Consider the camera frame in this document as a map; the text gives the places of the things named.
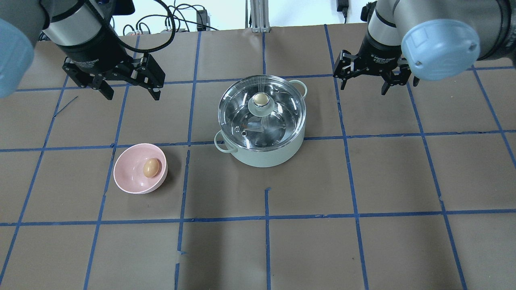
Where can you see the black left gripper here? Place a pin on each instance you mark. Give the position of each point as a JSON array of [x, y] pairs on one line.
[[95, 54]]

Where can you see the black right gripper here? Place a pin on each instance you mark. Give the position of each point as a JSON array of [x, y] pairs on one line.
[[377, 56]]

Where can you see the brown egg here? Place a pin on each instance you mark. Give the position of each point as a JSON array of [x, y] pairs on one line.
[[151, 167]]

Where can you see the glass pot lid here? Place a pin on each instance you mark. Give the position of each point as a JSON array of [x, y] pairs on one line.
[[262, 112]]

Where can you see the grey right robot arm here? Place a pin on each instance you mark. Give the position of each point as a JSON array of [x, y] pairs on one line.
[[429, 39]]

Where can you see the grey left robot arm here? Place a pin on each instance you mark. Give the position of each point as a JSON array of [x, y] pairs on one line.
[[64, 22]]

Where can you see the pale green pot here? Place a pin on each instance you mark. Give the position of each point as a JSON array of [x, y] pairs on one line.
[[262, 149]]

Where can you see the pink bowl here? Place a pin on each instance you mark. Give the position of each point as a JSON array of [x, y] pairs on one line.
[[128, 169]]

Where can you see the black power adapter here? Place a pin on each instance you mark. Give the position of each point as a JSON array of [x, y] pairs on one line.
[[202, 20]]

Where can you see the aluminium frame post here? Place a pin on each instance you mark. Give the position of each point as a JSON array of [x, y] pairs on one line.
[[259, 16]]

